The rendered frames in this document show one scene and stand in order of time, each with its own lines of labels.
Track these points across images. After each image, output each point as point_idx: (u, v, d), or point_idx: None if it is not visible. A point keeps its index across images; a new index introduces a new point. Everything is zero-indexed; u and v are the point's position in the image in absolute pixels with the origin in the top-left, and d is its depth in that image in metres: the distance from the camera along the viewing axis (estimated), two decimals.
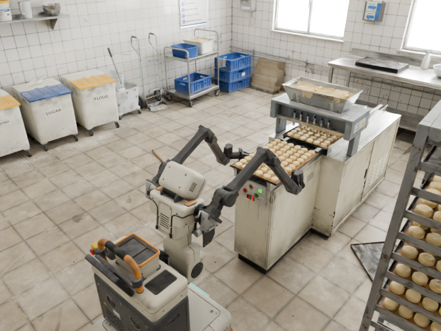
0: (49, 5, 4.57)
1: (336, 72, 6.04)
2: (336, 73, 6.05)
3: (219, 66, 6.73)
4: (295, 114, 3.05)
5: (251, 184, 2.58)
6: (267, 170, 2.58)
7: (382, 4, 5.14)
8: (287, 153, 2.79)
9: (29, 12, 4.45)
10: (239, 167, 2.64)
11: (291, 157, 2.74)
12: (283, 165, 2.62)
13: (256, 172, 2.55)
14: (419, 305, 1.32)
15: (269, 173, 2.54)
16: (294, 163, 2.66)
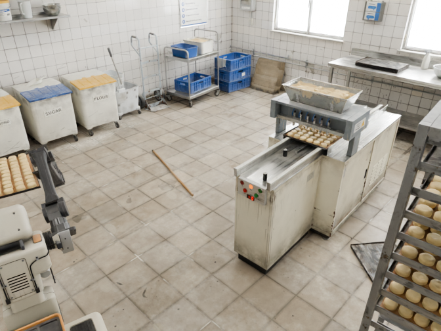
0: (49, 5, 4.57)
1: (336, 72, 6.04)
2: (336, 73, 6.05)
3: (219, 66, 6.73)
4: (295, 114, 3.05)
5: (251, 184, 2.58)
6: (12, 184, 2.23)
7: (382, 4, 5.14)
8: (4, 167, 2.45)
9: (29, 12, 4.45)
10: None
11: (13, 166, 2.46)
12: (20, 174, 2.35)
13: (6, 191, 2.16)
14: (419, 305, 1.32)
15: (19, 184, 2.23)
16: (24, 167, 2.43)
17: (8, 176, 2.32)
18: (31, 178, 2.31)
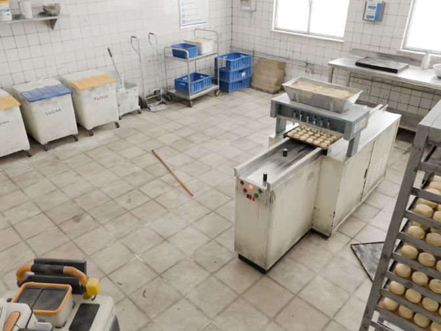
0: (49, 5, 4.57)
1: (336, 72, 6.04)
2: (336, 73, 6.05)
3: (219, 66, 6.73)
4: (295, 114, 3.05)
5: (251, 184, 2.58)
6: None
7: (382, 4, 5.14)
8: None
9: (29, 12, 4.45)
10: None
11: None
12: None
13: None
14: (419, 305, 1.32)
15: None
16: None
17: None
18: None
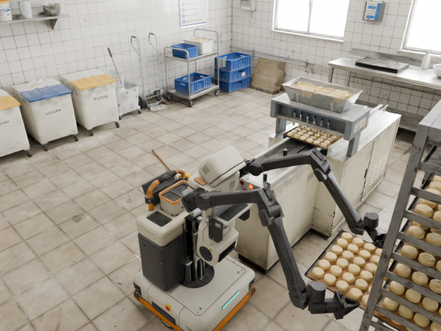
0: (49, 5, 4.57)
1: (336, 72, 6.04)
2: (336, 73, 6.05)
3: (219, 66, 6.73)
4: (295, 114, 3.05)
5: (251, 184, 2.58)
6: (340, 265, 1.65)
7: (382, 4, 5.14)
8: None
9: (29, 12, 4.45)
10: (342, 238, 1.82)
11: None
12: (361, 286, 1.55)
13: (329, 252, 1.71)
14: (419, 305, 1.32)
15: (331, 266, 1.64)
16: None
17: (369, 278, 1.59)
18: (336, 284, 1.56)
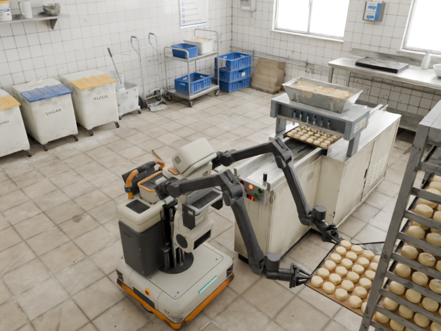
0: (49, 5, 4.57)
1: (336, 72, 6.04)
2: (336, 73, 6.05)
3: (219, 66, 6.73)
4: (295, 114, 3.05)
5: (251, 184, 2.58)
6: (339, 273, 1.67)
7: (382, 4, 5.14)
8: None
9: (29, 12, 4.45)
10: (340, 245, 1.84)
11: None
12: (360, 293, 1.57)
13: (328, 261, 1.73)
14: (419, 305, 1.32)
15: (329, 275, 1.66)
16: None
17: (368, 285, 1.61)
18: (335, 293, 1.58)
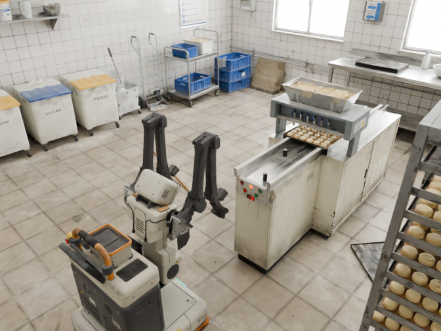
0: (49, 5, 4.57)
1: (336, 72, 6.04)
2: (336, 73, 6.05)
3: (219, 66, 6.73)
4: (295, 114, 3.05)
5: (251, 184, 2.58)
6: None
7: (382, 4, 5.14)
8: None
9: (29, 12, 4.45)
10: None
11: None
12: None
13: None
14: (419, 305, 1.32)
15: None
16: None
17: None
18: (401, 330, 1.43)
